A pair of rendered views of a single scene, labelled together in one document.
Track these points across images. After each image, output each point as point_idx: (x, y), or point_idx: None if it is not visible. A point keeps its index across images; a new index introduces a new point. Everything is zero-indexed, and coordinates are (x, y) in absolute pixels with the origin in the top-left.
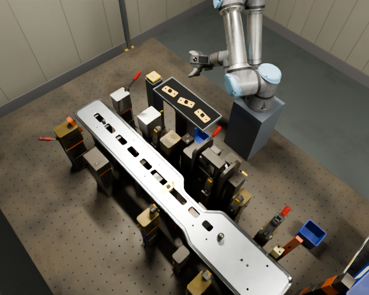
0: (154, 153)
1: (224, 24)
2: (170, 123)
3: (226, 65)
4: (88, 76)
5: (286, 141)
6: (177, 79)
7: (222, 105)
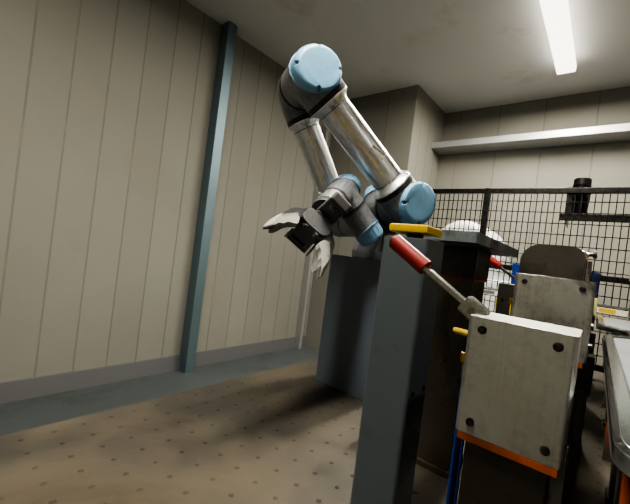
0: (619, 350)
1: (348, 117)
2: (345, 488)
3: (362, 200)
4: None
5: None
6: (100, 462)
7: (257, 393)
